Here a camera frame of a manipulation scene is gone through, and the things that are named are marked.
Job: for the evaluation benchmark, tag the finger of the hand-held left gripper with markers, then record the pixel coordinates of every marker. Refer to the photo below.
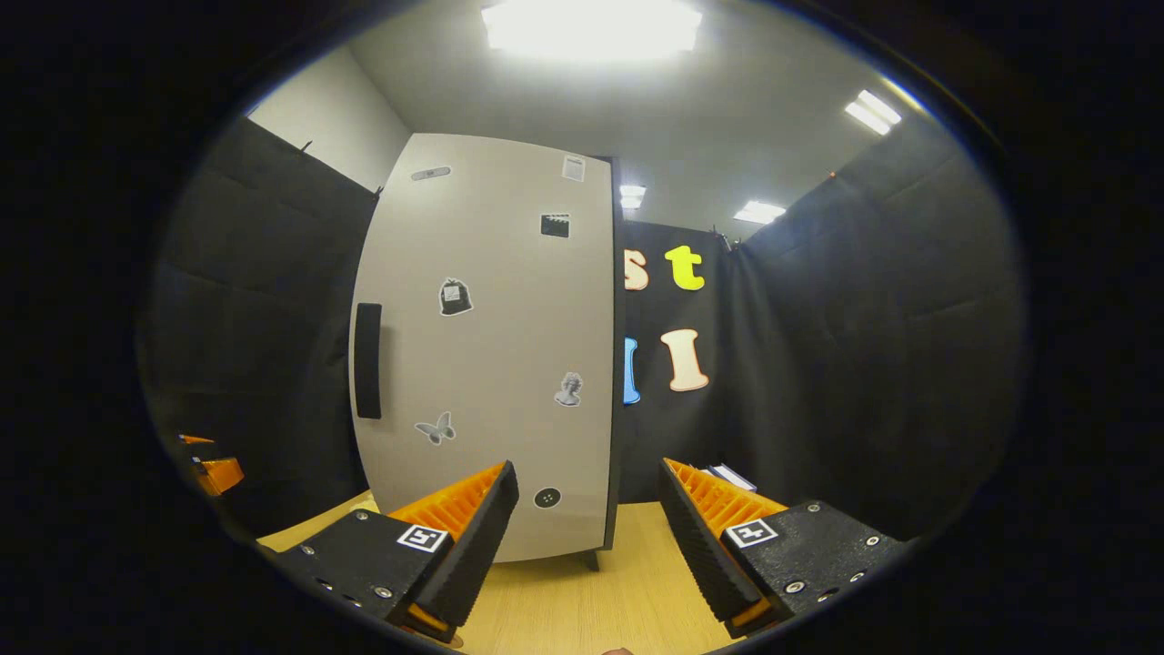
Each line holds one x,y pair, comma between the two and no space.
223,475
195,439

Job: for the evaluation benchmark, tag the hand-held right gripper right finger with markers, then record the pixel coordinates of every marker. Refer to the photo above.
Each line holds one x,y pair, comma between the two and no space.
697,546

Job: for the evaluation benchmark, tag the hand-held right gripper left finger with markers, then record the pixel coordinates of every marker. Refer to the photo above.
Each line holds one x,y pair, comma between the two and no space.
475,546

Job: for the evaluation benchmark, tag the grey cabinet door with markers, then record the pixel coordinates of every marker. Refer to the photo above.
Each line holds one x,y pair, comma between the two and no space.
509,346

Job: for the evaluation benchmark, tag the grey book dark patch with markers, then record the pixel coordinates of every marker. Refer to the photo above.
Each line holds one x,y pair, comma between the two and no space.
711,470

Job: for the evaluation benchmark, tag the pale blue book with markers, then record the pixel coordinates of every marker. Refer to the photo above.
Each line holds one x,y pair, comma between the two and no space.
738,477

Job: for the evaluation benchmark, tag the black backdrop cloth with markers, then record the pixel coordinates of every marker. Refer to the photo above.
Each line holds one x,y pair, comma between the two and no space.
864,364

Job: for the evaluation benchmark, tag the double ceiling light panel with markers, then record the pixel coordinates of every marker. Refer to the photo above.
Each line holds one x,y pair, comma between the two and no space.
873,111

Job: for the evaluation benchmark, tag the large ceiling light panel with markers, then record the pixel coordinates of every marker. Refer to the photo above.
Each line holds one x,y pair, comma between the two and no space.
591,27

